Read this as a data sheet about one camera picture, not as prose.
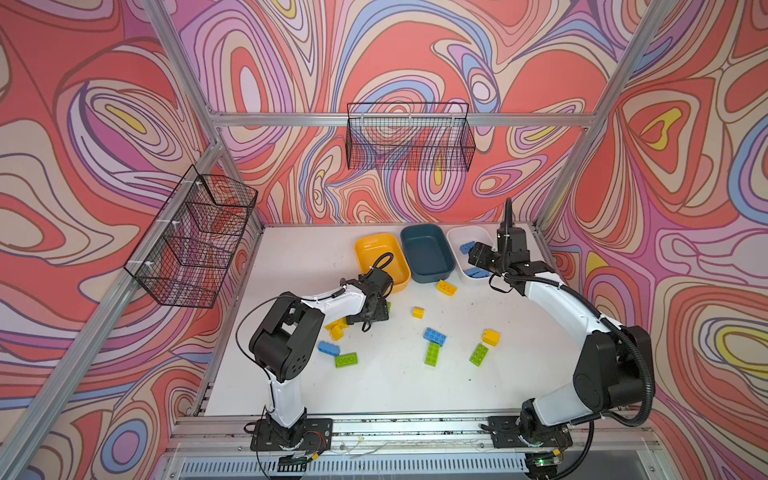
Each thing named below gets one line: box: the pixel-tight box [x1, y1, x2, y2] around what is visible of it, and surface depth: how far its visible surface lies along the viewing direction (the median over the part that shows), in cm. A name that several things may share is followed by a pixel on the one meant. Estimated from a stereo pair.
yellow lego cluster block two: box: [326, 320, 349, 342], surface depth 92 cm
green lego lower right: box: [469, 343, 489, 367], surface depth 88 cm
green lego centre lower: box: [425, 342, 441, 367], surface depth 87 cm
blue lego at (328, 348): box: [318, 341, 341, 357], surface depth 88 cm
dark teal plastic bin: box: [400, 223, 455, 283], surface depth 110 cm
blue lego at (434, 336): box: [423, 327, 447, 347], surface depth 90 cm
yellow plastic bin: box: [354, 233, 411, 293], surface depth 107 cm
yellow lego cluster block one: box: [324, 317, 348, 335], surface depth 92 cm
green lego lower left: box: [335, 352, 358, 368], surface depth 88 cm
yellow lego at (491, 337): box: [482, 329, 501, 347], surface depth 90 cm
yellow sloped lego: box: [436, 280, 458, 297], surface depth 102 cm
